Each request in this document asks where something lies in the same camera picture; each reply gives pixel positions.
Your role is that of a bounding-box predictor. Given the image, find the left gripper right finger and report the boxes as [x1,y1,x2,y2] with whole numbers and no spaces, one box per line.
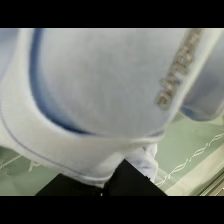
[102,158,168,197]

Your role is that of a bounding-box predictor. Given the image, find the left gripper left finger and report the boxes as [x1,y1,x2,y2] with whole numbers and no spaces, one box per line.
[34,172,105,197]

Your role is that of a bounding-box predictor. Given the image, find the light blue T-shirt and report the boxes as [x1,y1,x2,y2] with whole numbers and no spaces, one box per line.
[0,27,224,188]

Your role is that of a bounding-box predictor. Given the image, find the silver frame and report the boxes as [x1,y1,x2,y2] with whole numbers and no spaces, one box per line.
[199,172,224,197]

